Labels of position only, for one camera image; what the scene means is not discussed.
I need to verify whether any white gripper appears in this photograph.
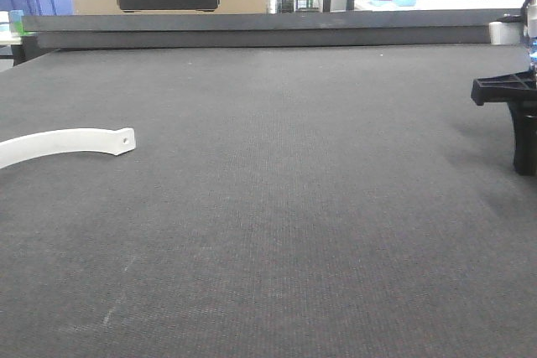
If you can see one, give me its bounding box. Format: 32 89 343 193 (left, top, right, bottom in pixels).
471 0 536 176

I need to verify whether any white curved pipe clamp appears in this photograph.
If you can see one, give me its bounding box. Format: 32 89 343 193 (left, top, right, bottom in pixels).
1 127 137 169

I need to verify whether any dark grey foam board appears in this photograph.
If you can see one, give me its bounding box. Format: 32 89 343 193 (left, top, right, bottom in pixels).
22 9 524 49

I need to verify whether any light blue tray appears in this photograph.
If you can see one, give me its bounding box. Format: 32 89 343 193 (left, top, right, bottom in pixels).
367 0 417 8

